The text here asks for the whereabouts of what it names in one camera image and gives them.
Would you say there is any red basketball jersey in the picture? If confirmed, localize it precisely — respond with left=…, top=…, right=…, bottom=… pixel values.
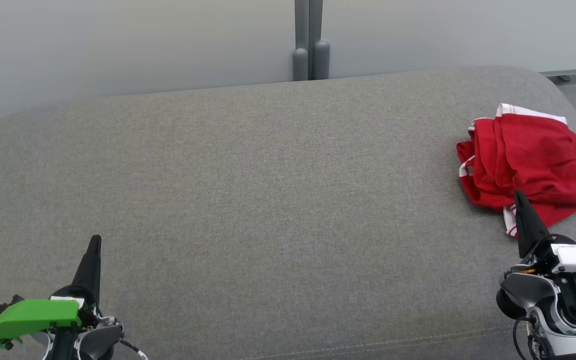
left=456, top=141, right=576, bottom=238

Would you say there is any grey partition post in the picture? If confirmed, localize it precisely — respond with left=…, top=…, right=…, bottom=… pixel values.
left=293, top=0, right=311, bottom=82
left=310, top=0, right=331, bottom=81

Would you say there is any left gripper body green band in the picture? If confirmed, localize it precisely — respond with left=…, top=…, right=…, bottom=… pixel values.
left=0, top=285, right=103, bottom=350

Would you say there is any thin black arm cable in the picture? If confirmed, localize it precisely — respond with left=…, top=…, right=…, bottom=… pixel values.
left=117, top=340, right=149, bottom=360
left=513, top=316, right=536, bottom=360

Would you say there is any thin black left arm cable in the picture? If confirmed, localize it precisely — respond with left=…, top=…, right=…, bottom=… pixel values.
left=117, top=340, right=149, bottom=360

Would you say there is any red shorts white stripe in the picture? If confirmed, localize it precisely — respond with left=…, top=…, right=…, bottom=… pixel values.
left=469, top=103, right=576, bottom=211

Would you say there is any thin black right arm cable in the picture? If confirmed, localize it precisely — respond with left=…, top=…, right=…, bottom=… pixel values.
left=513, top=316, right=536, bottom=360

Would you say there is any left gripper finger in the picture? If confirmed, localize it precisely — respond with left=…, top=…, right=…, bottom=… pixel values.
left=71, top=234, right=103, bottom=304

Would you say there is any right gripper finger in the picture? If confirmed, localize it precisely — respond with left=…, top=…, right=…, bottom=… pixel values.
left=513, top=190, right=552, bottom=259

